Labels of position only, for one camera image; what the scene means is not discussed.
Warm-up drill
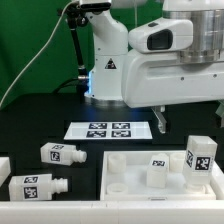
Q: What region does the white left rail block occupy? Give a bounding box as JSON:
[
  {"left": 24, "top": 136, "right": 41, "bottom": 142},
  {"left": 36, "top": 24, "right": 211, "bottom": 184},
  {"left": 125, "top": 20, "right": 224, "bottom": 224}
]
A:
[{"left": 0, "top": 157, "right": 11, "bottom": 187}]

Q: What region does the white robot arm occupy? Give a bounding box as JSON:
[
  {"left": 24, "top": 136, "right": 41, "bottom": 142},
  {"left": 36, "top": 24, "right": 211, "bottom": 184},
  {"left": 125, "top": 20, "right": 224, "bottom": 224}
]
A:
[{"left": 79, "top": 0, "right": 224, "bottom": 131}]

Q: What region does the white square tabletop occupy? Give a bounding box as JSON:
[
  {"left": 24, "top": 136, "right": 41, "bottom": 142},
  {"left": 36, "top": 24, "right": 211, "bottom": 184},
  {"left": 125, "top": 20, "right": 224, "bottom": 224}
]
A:
[{"left": 100, "top": 151, "right": 224, "bottom": 201}]

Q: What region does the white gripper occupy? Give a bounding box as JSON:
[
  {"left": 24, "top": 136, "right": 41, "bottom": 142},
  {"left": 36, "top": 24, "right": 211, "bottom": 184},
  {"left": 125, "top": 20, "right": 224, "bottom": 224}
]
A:
[{"left": 121, "top": 50, "right": 224, "bottom": 134}]

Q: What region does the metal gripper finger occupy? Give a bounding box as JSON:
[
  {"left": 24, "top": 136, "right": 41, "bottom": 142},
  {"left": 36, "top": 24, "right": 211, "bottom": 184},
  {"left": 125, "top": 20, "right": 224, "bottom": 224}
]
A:
[{"left": 216, "top": 100, "right": 224, "bottom": 128}]

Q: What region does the grey cable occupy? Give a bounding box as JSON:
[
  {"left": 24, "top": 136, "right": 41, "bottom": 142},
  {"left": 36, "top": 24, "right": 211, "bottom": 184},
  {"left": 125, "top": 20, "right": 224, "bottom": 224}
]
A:
[{"left": 0, "top": 0, "right": 81, "bottom": 109}]

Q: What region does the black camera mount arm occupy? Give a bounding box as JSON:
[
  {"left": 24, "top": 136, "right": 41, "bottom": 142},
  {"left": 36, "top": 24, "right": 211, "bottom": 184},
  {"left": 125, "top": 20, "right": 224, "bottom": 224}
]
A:
[{"left": 54, "top": 2, "right": 89, "bottom": 95}]

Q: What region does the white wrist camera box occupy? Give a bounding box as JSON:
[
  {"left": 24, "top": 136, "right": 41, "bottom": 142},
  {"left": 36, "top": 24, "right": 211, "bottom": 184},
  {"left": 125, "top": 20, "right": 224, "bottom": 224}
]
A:
[{"left": 129, "top": 18, "right": 193, "bottom": 54}]

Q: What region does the white front rail fence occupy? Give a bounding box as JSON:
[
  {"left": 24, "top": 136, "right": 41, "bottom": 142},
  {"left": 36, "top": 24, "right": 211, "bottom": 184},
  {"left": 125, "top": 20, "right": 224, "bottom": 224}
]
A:
[{"left": 0, "top": 200, "right": 224, "bottom": 224}]

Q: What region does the black cable at base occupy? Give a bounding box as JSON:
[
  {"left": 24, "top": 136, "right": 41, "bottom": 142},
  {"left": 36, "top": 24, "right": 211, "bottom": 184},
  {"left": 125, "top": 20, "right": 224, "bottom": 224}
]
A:
[{"left": 51, "top": 77, "right": 88, "bottom": 94}]

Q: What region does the white marker tag sheet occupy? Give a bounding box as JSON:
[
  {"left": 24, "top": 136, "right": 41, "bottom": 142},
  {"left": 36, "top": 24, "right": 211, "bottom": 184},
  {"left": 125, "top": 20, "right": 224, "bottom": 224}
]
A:
[{"left": 64, "top": 122, "right": 152, "bottom": 140}]

